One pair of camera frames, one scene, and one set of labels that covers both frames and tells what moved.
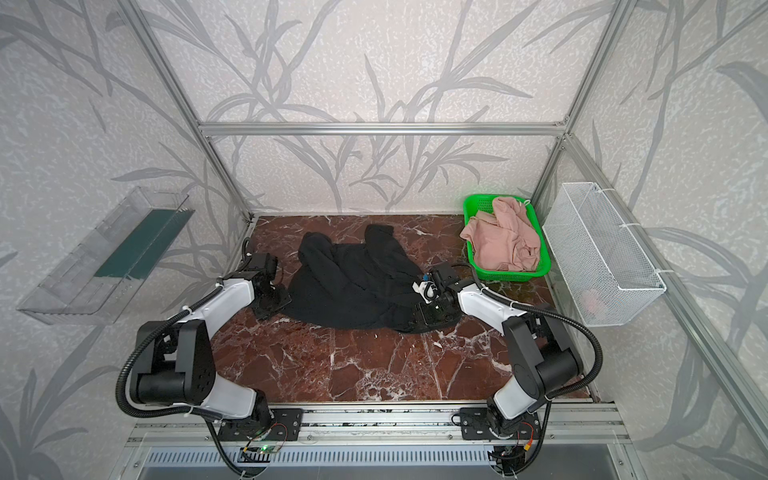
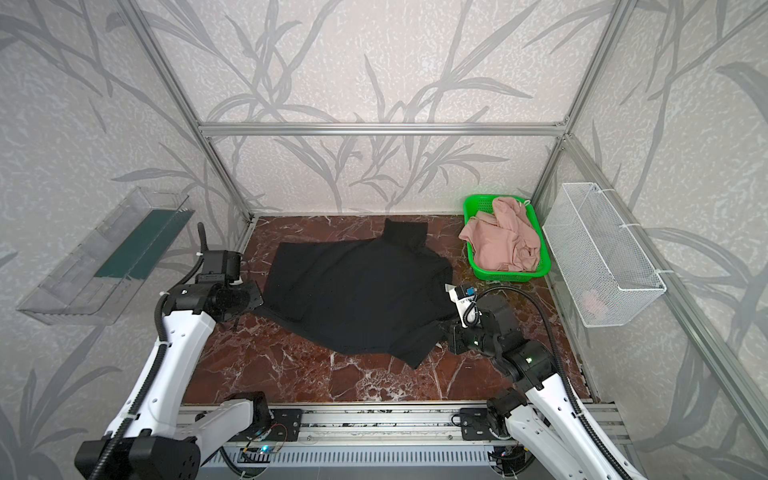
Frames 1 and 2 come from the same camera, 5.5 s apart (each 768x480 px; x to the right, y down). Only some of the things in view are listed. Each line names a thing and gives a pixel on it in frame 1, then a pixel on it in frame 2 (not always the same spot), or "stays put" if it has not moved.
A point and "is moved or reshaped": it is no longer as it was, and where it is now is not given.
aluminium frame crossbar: x=497 y=129 stays put
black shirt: x=368 y=284 is moved or reshaped
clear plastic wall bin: x=94 y=281 stays put
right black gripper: x=429 y=309 to x=455 y=339
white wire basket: x=610 y=281 stays put
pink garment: x=504 y=238 stays put
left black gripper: x=273 y=298 to x=249 y=297
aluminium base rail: x=367 y=425 stays put
